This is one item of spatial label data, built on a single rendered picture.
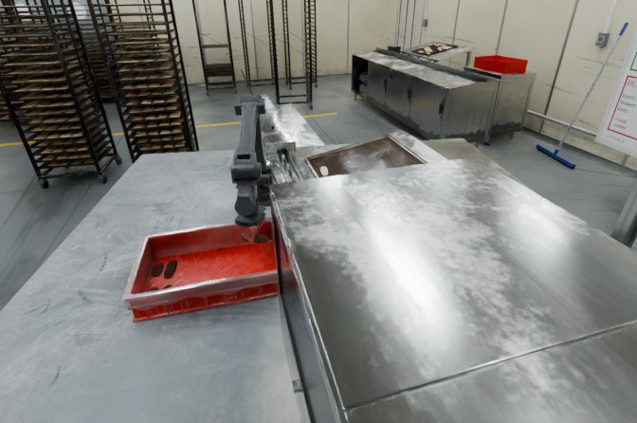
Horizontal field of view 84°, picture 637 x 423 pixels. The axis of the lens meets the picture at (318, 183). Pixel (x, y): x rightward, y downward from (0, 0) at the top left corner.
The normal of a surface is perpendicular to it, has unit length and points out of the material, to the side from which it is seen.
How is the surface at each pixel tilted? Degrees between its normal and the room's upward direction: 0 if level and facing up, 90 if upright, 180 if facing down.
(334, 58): 90
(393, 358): 0
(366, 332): 0
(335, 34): 90
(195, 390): 0
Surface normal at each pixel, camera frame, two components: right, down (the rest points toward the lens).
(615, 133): -0.99, 0.09
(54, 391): -0.01, -0.89
